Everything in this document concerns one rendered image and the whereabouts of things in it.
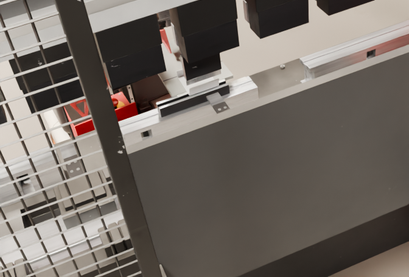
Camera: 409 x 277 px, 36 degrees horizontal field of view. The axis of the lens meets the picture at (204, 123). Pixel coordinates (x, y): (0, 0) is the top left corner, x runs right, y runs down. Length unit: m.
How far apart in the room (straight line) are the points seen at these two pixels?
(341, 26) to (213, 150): 2.71
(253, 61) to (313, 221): 2.21
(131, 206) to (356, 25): 3.09
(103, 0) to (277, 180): 0.47
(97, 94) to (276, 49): 2.96
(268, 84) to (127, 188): 1.20
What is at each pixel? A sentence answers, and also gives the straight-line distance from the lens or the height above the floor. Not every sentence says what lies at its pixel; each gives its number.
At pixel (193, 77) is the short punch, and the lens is 1.65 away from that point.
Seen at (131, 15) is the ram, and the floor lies 1.31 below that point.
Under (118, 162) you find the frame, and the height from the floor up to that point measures 1.56.
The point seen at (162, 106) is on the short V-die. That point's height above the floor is 1.00.
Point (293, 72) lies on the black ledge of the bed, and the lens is 1.94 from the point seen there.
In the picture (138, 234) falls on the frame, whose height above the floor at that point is 1.43.
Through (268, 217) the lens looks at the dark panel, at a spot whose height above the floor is 1.05.
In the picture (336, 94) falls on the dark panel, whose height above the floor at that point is 1.30.
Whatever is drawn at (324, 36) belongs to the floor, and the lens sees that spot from 3.67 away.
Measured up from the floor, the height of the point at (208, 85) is 1.02.
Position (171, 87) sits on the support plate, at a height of 1.00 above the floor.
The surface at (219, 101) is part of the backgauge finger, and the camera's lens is 1.65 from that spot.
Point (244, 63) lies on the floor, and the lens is 3.50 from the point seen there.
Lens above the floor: 2.03
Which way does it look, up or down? 40 degrees down
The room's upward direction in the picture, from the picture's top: 10 degrees counter-clockwise
